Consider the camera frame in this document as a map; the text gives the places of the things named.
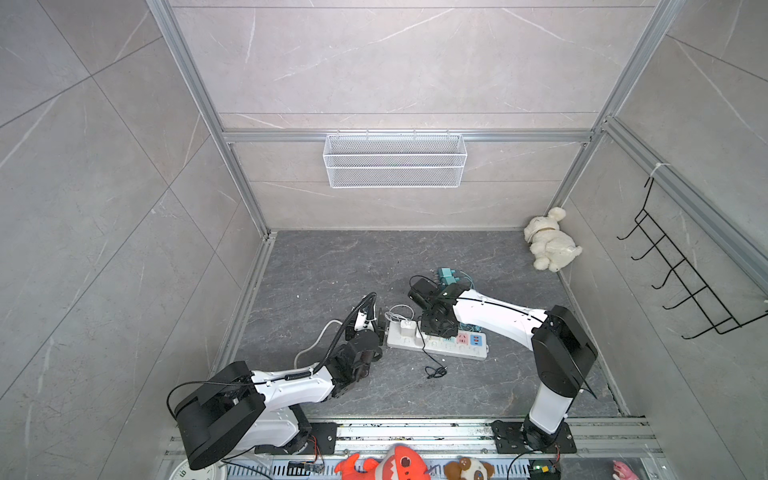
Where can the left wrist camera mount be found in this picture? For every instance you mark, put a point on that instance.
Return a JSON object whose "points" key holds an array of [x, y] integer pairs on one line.
{"points": [[365, 319]]}

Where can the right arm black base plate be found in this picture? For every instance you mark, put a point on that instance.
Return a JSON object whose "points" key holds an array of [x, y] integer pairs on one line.
{"points": [[524, 437]]}

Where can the white alarm clock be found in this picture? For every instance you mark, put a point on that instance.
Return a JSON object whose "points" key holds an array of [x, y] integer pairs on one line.
{"points": [[185, 472]]}

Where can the white plush bear toy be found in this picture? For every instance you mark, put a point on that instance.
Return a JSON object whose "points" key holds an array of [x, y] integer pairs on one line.
{"points": [[552, 248]]}

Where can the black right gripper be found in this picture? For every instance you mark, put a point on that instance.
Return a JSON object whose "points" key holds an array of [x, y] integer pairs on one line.
{"points": [[449, 332]]}

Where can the brown dog plush toy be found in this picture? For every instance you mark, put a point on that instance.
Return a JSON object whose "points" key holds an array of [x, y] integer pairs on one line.
{"points": [[468, 468]]}

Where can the white USB charger adapter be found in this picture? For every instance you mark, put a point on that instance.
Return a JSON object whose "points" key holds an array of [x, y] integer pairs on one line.
{"points": [[408, 328]]}

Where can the pink plush toy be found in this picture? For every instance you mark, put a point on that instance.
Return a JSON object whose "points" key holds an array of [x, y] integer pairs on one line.
{"points": [[621, 471]]}

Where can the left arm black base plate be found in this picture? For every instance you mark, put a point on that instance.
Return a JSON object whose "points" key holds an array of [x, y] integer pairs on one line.
{"points": [[320, 439]]}

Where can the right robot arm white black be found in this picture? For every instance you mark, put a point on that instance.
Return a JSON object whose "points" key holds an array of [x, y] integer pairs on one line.
{"points": [[562, 350]]}

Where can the black wire hook rack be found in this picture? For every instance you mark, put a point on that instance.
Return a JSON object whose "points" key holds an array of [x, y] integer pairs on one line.
{"points": [[718, 318]]}

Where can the teal charger far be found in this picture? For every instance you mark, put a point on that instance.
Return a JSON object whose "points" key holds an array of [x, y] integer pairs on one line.
{"points": [[447, 276]]}

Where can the red plush toy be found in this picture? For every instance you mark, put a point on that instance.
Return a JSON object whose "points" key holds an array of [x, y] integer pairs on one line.
{"points": [[400, 463]]}

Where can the white wire mesh basket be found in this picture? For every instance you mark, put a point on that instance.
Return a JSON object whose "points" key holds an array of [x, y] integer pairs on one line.
{"points": [[394, 161]]}

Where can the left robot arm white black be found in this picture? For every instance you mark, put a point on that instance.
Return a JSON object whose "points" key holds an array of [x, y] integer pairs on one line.
{"points": [[240, 409]]}

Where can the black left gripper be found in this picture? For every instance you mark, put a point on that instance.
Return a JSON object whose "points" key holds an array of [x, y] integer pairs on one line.
{"points": [[349, 331]]}

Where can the white power strip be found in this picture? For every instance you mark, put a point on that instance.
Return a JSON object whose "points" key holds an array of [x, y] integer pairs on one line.
{"points": [[469, 345]]}

